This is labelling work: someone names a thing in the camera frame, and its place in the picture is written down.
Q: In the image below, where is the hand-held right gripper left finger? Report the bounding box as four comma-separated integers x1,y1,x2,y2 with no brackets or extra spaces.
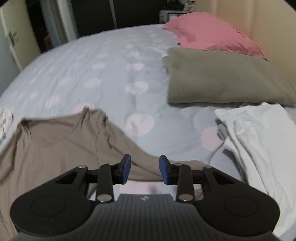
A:
54,154,131,204

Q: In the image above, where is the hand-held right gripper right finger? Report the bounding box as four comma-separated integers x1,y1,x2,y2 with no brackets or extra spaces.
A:
159,155,242,204

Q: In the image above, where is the taupe shirt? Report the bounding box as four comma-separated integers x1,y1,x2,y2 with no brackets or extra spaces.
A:
0,107,204,241

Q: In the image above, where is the white shirt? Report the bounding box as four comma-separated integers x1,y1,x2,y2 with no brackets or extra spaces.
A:
214,102,296,238

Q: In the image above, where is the olive fleece blanket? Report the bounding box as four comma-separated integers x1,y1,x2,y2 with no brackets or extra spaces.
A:
162,47,296,107

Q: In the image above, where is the polka dot bed sheet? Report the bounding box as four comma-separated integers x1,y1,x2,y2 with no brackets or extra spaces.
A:
0,23,296,237

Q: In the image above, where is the pink pillow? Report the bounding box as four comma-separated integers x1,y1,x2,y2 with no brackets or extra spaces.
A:
162,12,270,61

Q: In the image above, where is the white nightstand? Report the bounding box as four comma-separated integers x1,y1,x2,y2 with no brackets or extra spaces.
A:
159,9,185,24

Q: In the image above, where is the dark wardrobe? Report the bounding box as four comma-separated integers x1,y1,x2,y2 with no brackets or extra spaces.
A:
72,0,162,37

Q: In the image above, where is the cream door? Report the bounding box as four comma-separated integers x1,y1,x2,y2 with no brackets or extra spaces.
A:
0,0,42,70

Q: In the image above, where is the beige headboard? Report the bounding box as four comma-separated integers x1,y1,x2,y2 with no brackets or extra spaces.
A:
194,0,296,77

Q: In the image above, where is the black door handle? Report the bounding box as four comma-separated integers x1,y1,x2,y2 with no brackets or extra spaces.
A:
7,31,19,48

